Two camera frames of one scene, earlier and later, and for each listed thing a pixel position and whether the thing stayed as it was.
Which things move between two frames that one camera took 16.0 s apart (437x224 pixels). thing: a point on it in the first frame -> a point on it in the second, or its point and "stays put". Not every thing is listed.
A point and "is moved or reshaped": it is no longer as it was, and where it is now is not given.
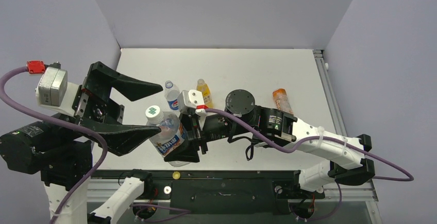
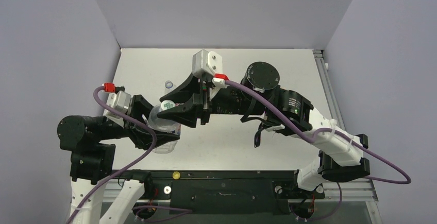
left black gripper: x=92 y=107 -> x=140 y=106
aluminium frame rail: x=366 y=192 stays put
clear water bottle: x=171 y=137 is moved or reshaped
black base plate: x=220 y=192 stays put
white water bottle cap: x=154 y=115 -> x=167 y=104
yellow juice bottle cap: x=175 y=175 stays put
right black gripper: x=197 y=132 -> x=203 y=102
